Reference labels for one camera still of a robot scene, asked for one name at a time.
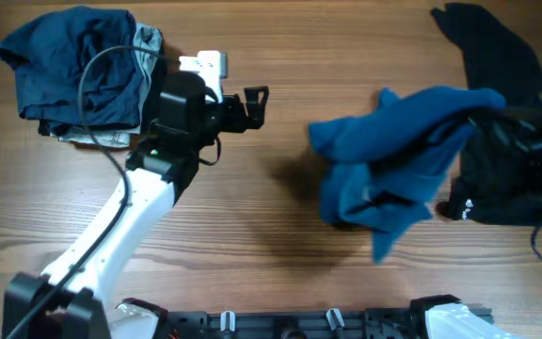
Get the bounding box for blue polo shirt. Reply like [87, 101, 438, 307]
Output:
[308, 87, 506, 263]

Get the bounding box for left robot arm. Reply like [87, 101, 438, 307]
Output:
[2, 72, 269, 338]

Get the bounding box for dark navy folded garment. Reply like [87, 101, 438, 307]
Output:
[0, 7, 143, 135]

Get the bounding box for black shirt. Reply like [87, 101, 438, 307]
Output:
[431, 3, 542, 227]

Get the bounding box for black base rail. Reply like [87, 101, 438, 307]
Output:
[110, 296, 496, 339]

